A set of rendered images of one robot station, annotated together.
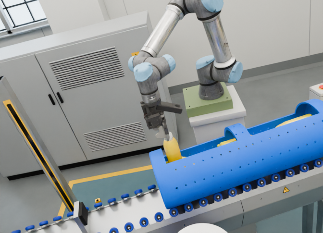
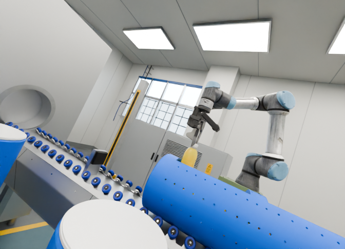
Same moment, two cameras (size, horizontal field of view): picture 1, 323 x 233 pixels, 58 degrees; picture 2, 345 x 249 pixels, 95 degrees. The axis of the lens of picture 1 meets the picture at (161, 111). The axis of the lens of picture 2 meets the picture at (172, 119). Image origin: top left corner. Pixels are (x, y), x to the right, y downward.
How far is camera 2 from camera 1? 86 cm
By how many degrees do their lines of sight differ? 46
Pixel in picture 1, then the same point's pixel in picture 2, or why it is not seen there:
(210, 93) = (246, 179)
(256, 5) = (314, 221)
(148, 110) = (196, 112)
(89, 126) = not seen: hidden behind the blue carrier
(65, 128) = (142, 176)
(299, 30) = not seen: outside the picture
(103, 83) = not seen: hidden behind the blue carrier
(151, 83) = (212, 92)
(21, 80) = (150, 138)
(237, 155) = (241, 203)
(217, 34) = (278, 126)
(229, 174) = (219, 214)
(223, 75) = (266, 165)
